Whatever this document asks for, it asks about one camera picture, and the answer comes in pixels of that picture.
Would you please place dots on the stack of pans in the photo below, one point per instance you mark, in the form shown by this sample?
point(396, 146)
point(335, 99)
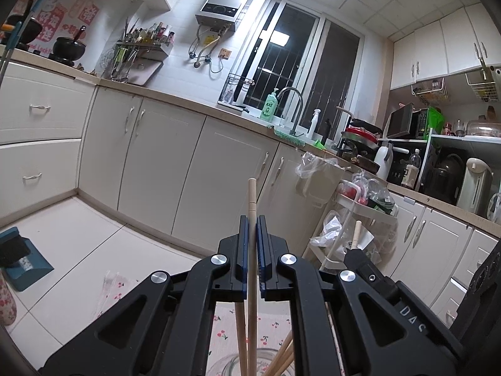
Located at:
point(360, 141)

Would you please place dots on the metal faucet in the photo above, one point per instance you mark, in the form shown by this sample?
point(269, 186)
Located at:
point(299, 102)

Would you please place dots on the white trolley cart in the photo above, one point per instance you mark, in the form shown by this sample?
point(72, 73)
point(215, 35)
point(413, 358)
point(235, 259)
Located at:
point(375, 215)

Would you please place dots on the utensil and spice rack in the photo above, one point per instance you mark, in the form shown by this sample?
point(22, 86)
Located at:
point(148, 47)

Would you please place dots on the teal dustpan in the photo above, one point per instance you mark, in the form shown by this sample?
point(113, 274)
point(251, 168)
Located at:
point(27, 270)

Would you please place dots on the green cloth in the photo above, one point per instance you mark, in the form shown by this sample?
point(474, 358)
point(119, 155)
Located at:
point(289, 135)

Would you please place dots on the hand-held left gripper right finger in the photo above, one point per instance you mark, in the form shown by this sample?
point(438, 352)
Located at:
point(261, 258)

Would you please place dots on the clear labelled bottle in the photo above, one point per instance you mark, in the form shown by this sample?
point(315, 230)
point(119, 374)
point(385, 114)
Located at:
point(410, 172)

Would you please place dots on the red wall stickers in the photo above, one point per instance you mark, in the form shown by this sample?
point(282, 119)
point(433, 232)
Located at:
point(70, 4)

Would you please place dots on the white appliance rack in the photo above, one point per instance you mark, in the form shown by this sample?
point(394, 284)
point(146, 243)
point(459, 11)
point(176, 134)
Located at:
point(462, 141)

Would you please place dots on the white spray bottle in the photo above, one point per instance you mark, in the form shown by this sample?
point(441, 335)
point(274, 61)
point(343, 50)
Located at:
point(314, 127)

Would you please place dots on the barred window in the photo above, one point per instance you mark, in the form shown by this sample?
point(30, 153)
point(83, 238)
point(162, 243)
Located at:
point(274, 47)

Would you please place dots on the long wooden chopstick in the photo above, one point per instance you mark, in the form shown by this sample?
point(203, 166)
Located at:
point(357, 231)
point(253, 203)

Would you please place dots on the wall socket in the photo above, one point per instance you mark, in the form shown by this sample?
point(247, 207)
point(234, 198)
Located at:
point(224, 53)

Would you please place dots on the white base cabinets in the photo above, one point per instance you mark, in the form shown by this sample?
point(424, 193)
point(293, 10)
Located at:
point(156, 156)

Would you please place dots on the bundle of wooden chopsticks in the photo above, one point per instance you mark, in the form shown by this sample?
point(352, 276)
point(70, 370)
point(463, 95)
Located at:
point(238, 340)

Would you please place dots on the white jug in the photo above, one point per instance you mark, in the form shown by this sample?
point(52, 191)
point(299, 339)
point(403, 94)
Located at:
point(383, 162)

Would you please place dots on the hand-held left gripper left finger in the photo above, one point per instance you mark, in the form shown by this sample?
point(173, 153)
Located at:
point(244, 258)

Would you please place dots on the black air fryer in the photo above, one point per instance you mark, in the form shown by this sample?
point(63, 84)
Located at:
point(444, 180)

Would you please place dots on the green box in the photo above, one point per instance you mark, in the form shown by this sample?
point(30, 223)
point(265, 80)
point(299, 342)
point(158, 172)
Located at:
point(432, 123)

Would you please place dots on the black pot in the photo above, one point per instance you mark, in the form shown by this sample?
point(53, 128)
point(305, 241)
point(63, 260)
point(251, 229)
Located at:
point(23, 27)

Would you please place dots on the white electric water boiler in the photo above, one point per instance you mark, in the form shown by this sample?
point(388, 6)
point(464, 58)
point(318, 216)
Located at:
point(473, 188)

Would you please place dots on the hanging clear plastic bag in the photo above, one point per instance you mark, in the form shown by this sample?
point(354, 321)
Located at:
point(313, 172)

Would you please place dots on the green dish soap bottle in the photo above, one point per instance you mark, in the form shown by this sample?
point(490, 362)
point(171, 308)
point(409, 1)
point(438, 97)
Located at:
point(270, 107)

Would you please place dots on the black wok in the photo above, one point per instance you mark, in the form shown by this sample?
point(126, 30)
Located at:
point(68, 49)

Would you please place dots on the black bottle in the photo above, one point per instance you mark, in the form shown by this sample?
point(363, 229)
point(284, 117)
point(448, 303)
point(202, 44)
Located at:
point(327, 135)

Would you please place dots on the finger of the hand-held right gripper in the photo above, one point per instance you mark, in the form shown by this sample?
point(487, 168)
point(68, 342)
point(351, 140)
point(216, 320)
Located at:
point(370, 270)

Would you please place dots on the silver water heater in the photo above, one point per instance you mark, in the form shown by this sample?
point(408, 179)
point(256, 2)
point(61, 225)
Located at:
point(225, 4)

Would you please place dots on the small toaster oven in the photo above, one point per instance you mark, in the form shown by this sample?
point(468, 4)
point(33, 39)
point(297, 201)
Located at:
point(400, 121)

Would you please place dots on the clear dome lid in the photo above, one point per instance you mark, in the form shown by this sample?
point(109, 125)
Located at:
point(483, 128)

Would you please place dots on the clear glass jar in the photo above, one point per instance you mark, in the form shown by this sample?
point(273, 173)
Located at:
point(223, 366)

